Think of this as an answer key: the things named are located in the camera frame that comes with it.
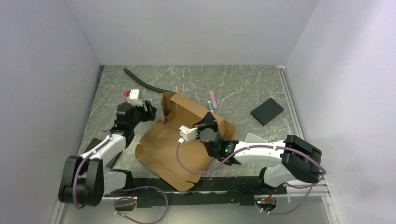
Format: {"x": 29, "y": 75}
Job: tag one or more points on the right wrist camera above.
{"x": 187, "y": 134}

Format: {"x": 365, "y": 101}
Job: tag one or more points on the clear plastic lid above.
{"x": 252, "y": 138}

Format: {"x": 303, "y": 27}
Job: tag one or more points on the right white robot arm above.
{"x": 286, "y": 160}

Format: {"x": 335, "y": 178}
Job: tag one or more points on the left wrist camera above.
{"x": 134, "y": 97}

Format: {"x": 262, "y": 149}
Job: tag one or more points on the right black foam pad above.
{"x": 267, "y": 111}

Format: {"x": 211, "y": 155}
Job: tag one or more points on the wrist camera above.
{"x": 187, "y": 134}
{"x": 134, "y": 97}

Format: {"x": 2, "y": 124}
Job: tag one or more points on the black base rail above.
{"x": 242, "y": 190}

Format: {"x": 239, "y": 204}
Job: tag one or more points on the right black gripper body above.
{"x": 212, "y": 125}

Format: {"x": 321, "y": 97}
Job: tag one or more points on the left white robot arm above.
{"x": 84, "y": 181}

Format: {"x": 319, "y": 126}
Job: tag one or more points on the green white glue stick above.
{"x": 210, "y": 106}

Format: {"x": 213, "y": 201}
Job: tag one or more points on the pink purple highlighter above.
{"x": 213, "y": 100}

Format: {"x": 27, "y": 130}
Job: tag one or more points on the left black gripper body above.
{"x": 144, "y": 115}

